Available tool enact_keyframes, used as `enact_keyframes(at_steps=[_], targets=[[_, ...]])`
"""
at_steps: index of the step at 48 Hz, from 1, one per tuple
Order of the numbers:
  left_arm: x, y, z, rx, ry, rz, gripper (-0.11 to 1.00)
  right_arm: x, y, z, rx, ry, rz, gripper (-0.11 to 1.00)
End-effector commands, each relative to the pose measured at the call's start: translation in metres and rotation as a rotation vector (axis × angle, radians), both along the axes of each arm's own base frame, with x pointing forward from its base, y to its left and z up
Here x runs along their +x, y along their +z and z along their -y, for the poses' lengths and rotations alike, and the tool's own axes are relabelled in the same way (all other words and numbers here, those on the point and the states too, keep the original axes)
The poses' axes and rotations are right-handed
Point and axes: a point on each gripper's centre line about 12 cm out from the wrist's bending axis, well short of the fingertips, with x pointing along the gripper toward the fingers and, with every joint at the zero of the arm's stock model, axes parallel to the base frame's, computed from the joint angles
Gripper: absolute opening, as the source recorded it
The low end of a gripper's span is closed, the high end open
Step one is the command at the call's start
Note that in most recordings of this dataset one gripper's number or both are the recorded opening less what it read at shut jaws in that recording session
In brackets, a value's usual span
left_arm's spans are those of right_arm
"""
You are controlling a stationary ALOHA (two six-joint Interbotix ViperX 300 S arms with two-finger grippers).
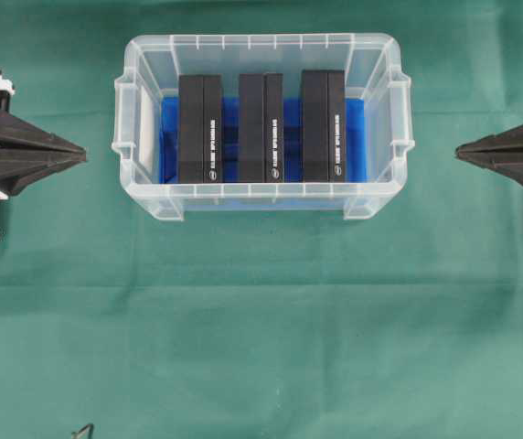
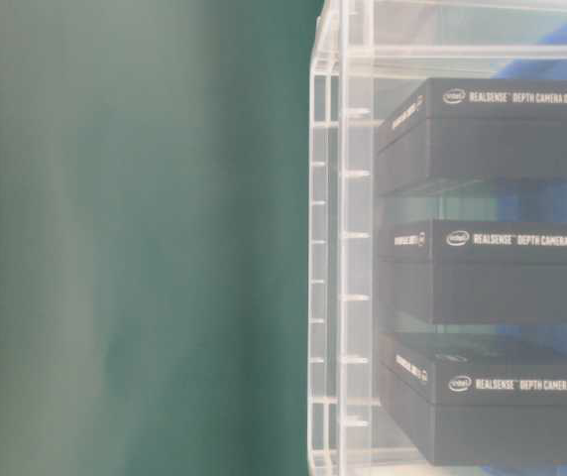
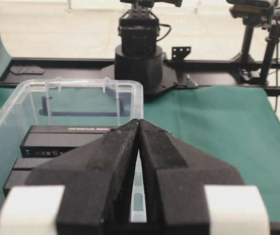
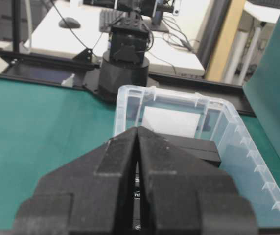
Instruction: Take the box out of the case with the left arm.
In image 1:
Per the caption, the black box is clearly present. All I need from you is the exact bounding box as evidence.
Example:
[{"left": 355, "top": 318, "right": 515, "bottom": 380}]
[
  {"left": 177, "top": 75, "right": 223, "bottom": 184},
  {"left": 238, "top": 73, "right": 285, "bottom": 183},
  {"left": 301, "top": 70, "right": 347, "bottom": 183}
]

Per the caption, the green table cloth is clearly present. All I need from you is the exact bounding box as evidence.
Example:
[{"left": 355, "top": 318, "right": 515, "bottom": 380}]
[{"left": 0, "top": 1, "right": 523, "bottom": 438}]

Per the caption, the blue cloth liner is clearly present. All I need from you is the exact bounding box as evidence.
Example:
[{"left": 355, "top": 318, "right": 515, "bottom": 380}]
[{"left": 158, "top": 97, "right": 368, "bottom": 184}]

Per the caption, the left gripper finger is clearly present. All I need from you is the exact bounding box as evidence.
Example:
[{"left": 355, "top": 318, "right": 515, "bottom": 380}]
[
  {"left": 0, "top": 153, "right": 86, "bottom": 196},
  {"left": 0, "top": 111, "right": 86, "bottom": 158}
]

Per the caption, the clear plastic storage case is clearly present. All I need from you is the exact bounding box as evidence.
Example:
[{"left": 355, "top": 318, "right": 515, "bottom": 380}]
[{"left": 112, "top": 33, "right": 415, "bottom": 220}]

